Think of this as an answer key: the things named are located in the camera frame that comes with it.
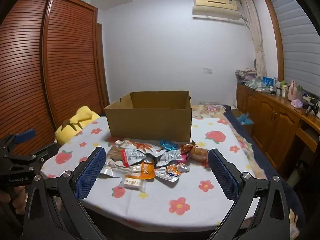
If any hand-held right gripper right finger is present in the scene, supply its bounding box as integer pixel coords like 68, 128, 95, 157
207, 149, 290, 240

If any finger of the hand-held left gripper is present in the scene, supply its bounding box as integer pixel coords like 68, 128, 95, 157
5, 143, 59, 167
0, 129, 37, 155

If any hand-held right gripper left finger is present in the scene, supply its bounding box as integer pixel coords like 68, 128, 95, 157
22, 146, 107, 240

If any clear sesame bar packet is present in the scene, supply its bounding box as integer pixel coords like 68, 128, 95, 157
106, 147, 125, 161

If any silver blue-edged snack packet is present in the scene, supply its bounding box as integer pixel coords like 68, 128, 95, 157
155, 164, 190, 182

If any brown cardboard box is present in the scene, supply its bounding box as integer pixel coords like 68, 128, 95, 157
104, 91, 192, 142

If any person's left hand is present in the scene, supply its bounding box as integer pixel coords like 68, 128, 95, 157
0, 188, 26, 207

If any white silver snack packet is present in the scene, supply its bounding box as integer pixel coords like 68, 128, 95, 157
99, 163, 141, 178

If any brown round snack packet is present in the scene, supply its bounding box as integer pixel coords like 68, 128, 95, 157
189, 147, 209, 162

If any small white snack packet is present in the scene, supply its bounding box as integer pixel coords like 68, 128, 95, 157
119, 175, 147, 192

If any yellow plush toy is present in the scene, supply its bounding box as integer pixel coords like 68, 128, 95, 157
55, 105, 100, 145

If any silver red-label snack packet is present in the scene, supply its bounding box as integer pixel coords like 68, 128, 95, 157
120, 148, 151, 167

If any brown candy wrapper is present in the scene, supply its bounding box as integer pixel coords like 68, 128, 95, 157
180, 142, 197, 155

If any orange snack packet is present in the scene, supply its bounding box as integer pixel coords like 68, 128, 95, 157
138, 162, 156, 180

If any silver orange-print snack packet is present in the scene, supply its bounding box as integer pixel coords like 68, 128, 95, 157
115, 140, 161, 153

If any grey silver snack packet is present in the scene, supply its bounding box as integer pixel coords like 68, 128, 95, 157
151, 150, 186, 168

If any blue snack packet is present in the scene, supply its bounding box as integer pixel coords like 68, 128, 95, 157
160, 139, 179, 151

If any floral bedsheet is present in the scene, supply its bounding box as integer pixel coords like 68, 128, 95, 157
191, 104, 255, 153

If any wooden cabinet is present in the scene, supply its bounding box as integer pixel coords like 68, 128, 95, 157
236, 83, 320, 172

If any brown slatted wardrobe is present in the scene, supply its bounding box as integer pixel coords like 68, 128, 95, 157
0, 0, 110, 157

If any pile of clothes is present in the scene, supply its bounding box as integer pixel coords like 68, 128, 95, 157
235, 68, 263, 89

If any pink kettle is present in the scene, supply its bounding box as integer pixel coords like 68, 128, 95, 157
287, 79, 300, 100

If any black device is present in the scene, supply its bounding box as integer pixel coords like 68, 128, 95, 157
301, 97, 320, 117

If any floral curtain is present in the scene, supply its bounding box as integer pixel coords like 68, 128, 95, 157
240, 0, 267, 79

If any grey window blind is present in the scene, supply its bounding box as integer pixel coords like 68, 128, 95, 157
270, 0, 320, 92

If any beige air conditioner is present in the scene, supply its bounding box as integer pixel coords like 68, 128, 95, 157
192, 0, 247, 22

